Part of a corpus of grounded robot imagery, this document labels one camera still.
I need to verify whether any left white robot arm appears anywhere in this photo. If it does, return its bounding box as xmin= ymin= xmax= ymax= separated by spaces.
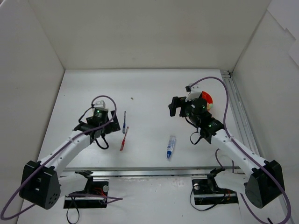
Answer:
xmin=19 ymin=107 xmax=120 ymax=210

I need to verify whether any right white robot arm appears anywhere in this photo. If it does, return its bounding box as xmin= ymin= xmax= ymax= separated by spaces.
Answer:
xmin=168 ymin=97 xmax=285 ymax=209

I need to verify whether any blue pen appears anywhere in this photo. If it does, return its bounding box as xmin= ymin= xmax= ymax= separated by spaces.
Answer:
xmin=122 ymin=111 xmax=127 ymax=134

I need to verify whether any red pen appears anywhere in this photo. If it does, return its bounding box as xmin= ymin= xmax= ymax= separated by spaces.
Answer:
xmin=120 ymin=127 xmax=129 ymax=151

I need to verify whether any orange round container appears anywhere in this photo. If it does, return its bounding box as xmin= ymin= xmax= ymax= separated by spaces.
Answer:
xmin=201 ymin=91 xmax=213 ymax=110

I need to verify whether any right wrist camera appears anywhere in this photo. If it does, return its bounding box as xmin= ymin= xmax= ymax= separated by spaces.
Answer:
xmin=185 ymin=85 xmax=202 ymax=102

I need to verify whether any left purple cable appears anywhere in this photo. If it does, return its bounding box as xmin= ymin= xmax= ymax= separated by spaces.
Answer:
xmin=0 ymin=95 xmax=123 ymax=220

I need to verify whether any purple cable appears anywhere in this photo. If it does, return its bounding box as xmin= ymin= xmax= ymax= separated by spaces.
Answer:
xmin=0 ymin=95 xmax=123 ymax=220
xmin=190 ymin=76 xmax=292 ymax=224

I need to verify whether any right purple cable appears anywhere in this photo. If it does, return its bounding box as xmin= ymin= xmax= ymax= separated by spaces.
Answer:
xmin=190 ymin=76 xmax=292 ymax=224

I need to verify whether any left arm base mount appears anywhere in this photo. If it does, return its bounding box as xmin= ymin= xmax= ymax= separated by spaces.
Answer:
xmin=63 ymin=180 xmax=109 ymax=209

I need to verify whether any aluminium rail frame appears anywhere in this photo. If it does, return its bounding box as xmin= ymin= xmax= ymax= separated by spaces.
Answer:
xmin=35 ymin=69 xmax=292 ymax=224

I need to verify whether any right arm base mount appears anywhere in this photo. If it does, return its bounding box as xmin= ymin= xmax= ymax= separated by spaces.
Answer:
xmin=191 ymin=179 xmax=239 ymax=206

